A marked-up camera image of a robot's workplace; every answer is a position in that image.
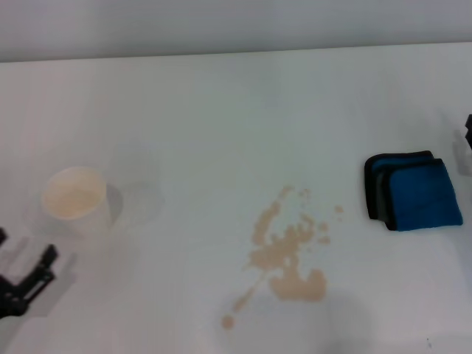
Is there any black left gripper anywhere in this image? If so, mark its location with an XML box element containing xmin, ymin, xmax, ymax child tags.
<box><xmin>0</xmin><ymin>228</ymin><xmax>60</xmax><ymax>318</ymax></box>

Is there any white paper cup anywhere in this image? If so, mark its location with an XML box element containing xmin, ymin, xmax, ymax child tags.
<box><xmin>41</xmin><ymin>166</ymin><xmax>114</xmax><ymax>240</ymax></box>

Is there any blue rag with black edge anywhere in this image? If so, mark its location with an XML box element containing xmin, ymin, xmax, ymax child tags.
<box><xmin>364</xmin><ymin>150</ymin><xmax>464</xmax><ymax>232</ymax></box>

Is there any brown water stain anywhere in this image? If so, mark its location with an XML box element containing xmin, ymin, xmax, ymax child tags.
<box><xmin>221</xmin><ymin>184</ymin><xmax>344</xmax><ymax>330</ymax></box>

